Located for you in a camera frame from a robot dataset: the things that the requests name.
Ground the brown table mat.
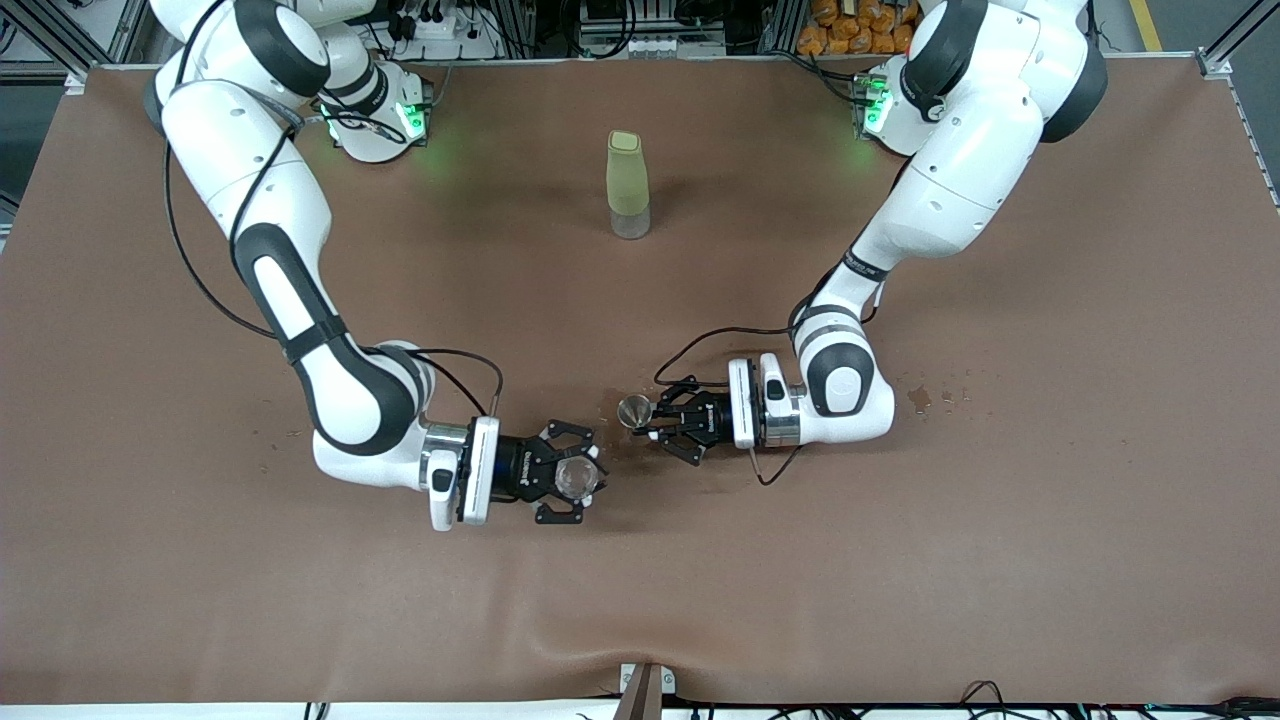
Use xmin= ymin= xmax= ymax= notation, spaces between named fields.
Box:
xmin=0 ymin=55 xmax=1280 ymax=707

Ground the clear glass measuring cup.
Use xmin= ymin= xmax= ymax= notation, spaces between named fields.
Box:
xmin=552 ymin=455 xmax=602 ymax=505

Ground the aluminium frame strut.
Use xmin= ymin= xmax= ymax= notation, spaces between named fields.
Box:
xmin=0 ymin=0 xmax=136 ymax=79
xmin=1195 ymin=0 xmax=1280 ymax=81

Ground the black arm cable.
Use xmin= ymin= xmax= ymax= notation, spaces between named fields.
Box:
xmin=160 ymin=0 xmax=506 ymax=421
xmin=654 ymin=294 xmax=803 ymax=488

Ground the black floor cable loop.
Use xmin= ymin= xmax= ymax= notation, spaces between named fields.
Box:
xmin=955 ymin=680 xmax=1011 ymax=720

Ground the pale green bottle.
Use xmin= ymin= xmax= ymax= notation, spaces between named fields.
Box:
xmin=605 ymin=129 xmax=652 ymax=241

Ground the orange snack bags pile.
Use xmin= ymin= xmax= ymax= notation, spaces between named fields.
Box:
xmin=796 ymin=0 xmax=923 ymax=57

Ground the white power strip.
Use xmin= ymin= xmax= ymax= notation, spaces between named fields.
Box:
xmin=388 ymin=5 xmax=477 ymax=43

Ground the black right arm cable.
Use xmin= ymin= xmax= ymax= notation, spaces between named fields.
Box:
xmin=160 ymin=0 xmax=506 ymax=421

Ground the metal table clamp bracket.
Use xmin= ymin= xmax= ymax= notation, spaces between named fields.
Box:
xmin=618 ymin=662 xmax=678 ymax=720

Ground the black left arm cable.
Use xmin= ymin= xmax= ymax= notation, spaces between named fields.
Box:
xmin=654 ymin=294 xmax=803 ymax=488

